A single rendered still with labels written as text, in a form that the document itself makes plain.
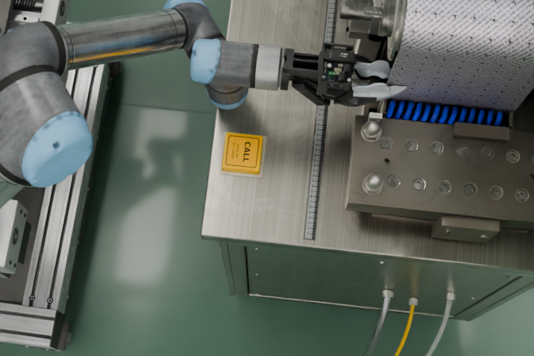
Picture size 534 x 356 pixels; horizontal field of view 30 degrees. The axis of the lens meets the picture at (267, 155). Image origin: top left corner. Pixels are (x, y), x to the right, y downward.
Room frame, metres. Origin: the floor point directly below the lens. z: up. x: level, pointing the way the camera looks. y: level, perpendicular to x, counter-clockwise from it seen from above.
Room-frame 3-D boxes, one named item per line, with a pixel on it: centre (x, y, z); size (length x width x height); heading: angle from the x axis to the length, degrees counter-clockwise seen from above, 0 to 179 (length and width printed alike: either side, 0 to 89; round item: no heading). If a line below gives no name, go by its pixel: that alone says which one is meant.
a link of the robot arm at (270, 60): (0.60, 0.00, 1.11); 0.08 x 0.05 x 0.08; 175
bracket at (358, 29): (0.68, -0.16, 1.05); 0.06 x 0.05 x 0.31; 85
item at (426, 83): (0.57, -0.32, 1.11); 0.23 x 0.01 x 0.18; 85
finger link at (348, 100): (0.56, -0.14, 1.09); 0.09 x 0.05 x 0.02; 84
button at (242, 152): (0.50, 0.05, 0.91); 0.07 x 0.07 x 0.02; 85
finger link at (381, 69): (0.60, -0.19, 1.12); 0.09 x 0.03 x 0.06; 86
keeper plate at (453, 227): (0.35, -0.35, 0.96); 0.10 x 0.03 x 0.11; 85
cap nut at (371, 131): (0.51, -0.18, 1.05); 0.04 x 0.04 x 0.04
